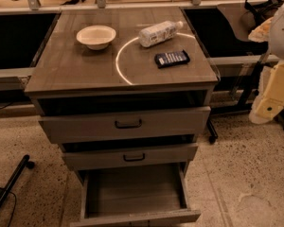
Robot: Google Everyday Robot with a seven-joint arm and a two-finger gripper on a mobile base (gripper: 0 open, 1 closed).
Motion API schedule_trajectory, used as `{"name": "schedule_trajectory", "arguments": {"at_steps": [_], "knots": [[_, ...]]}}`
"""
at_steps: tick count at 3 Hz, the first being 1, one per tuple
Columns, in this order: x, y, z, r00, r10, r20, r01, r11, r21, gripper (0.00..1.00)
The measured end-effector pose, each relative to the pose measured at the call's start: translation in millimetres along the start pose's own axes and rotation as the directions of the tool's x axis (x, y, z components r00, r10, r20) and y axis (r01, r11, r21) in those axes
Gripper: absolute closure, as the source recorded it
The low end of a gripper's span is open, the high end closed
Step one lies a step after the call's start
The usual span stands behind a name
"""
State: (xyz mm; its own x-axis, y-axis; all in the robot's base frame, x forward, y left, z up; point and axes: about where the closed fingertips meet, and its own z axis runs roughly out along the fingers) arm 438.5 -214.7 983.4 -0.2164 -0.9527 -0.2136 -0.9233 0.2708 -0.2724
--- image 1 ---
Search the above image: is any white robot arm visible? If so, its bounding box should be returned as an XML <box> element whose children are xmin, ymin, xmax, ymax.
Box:
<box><xmin>248</xmin><ymin>4</ymin><xmax>284</xmax><ymax>124</ymax></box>

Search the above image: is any grey wooden drawer cabinet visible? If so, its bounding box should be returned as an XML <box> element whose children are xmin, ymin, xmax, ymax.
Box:
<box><xmin>24</xmin><ymin>6</ymin><xmax>220</xmax><ymax>227</ymax></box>

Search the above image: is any dark blue rxbar packet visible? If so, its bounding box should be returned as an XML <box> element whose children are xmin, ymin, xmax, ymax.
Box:
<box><xmin>154</xmin><ymin>50</ymin><xmax>190</xmax><ymax>68</ymax></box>

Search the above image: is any open bottom drawer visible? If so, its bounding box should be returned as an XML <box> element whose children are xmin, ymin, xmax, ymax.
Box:
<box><xmin>70</xmin><ymin>164</ymin><xmax>201</xmax><ymax>227</ymax></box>

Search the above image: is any white plastic bottle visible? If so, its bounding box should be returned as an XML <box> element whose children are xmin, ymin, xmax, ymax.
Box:
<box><xmin>138</xmin><ymin>21</ymin><xmax>184</xmax><ymax>47</ymax></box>

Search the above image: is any black caster wheel leg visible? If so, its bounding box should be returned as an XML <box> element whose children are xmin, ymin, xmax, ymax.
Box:
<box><xmin>206</xmin><ymin>119</ymin><xmax>218</xmax><ymax>144</ymax></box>

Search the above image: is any white bowl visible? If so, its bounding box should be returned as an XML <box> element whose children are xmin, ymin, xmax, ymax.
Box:
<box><xmin>76</xmin><ymin>26</ymin><xmax>116</xmax><ymax>50</ymax></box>

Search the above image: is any black stand leg with wheel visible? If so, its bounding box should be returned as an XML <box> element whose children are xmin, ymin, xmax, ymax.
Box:
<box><xmin>0</xmin><ymin>155</ymin><xmax>35</xmax><ymax>208</ymax></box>

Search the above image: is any top drawer with handle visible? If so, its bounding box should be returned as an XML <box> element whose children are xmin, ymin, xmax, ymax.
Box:
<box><xmin>40</xmin><ymin>106</ymin><xmax>210</xmax><ymax>144</ymax></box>

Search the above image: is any drawer with handle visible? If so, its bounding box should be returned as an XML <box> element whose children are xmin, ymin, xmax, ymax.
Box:
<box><xmin>62</xmin><ymin>143</ymin><xmax>197</xmax><ymax>170</ymax></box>
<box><xmin>40</xmin><ymin>106</ymin><xmax>210</xmax><ymax>144</ymax></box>

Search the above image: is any middle drawer with handle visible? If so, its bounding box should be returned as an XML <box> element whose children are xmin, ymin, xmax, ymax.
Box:
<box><xmin>62</xmin><ymin>143</ymin><xmax>197</xmax><ymax>170</ymax></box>

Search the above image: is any grey chair with black straps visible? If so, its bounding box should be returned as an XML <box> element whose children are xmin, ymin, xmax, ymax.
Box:
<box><xmin>217</xmin><ymin>0</ymin><xmax>284</xmax><ymax>43</ymax></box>

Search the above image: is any black floor cable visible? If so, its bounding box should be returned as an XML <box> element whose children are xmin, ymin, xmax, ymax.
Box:
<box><xmin>0</xmin><ymin>180</ymin><xmax>18</xmax><ymax>227</ymax></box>

